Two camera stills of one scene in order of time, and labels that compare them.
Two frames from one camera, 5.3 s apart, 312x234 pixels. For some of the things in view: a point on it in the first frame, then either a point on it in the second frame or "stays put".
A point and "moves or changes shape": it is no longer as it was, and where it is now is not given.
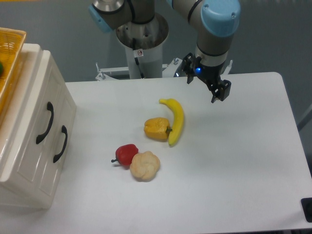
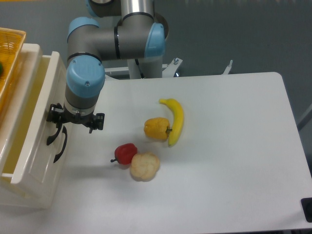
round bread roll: [144, 165] stays put
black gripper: [208, 75] -> [58, 114]
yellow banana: [177, 120] stays put
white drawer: [27, 166] moves or changes shape
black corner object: [306, 203] stays put
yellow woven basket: [11, 43] stays put
